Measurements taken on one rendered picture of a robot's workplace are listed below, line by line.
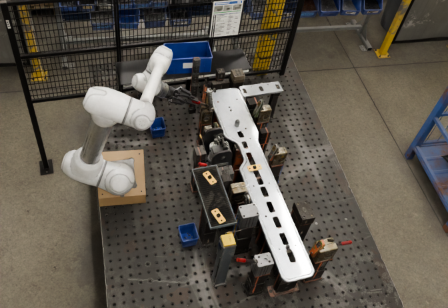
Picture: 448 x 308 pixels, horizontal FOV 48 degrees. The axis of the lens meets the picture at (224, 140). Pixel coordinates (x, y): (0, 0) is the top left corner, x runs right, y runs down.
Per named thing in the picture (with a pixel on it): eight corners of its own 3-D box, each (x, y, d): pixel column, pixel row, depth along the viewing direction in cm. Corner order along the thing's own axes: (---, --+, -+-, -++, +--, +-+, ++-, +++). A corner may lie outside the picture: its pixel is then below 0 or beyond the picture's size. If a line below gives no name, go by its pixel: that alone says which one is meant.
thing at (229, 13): (239, 35, 348) (245, -3, 324) (207, 39, 341) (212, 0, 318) (238, 33, 349) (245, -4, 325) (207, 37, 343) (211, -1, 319)
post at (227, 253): (227, 284, 277) (237, 246, 244) (213, 287, 275) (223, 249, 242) (223, 271, 282) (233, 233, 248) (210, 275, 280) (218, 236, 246)
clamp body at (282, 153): (280, 187, 324) (292, 155, 297) (263, 191, 320) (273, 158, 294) (275, 176, 329) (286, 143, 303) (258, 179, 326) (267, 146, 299)
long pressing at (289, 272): (321, 275, 256) (322, 273, 255) (281, 285, 250) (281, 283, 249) (238, 87, 337) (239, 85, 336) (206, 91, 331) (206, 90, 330)
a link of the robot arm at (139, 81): (156, 100, 283) (167, 80, 280) (133, 92, 273) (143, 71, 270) (149, 91, 291) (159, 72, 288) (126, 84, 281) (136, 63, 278)
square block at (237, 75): (238, 112, 362) (245, 75, 335) (227, 113, 360) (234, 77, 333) (235, 104, 367) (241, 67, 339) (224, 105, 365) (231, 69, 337)
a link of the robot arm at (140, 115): (159, 103, 237) (132, 92, 234) (159, 115, 221) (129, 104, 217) (150, 127, 241) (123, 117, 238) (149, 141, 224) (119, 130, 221)
